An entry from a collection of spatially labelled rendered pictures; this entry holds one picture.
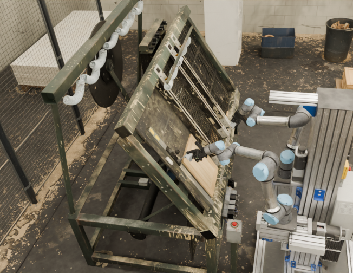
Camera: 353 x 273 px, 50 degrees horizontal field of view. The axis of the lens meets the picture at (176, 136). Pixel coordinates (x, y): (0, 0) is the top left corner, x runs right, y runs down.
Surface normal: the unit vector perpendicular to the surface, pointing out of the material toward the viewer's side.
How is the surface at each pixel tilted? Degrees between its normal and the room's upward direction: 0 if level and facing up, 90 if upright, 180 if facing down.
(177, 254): 0
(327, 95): 0
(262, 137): 0
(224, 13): 90
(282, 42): 90
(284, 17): 90
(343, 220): 90
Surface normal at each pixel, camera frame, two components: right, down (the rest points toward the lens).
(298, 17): -0.25, 0.63
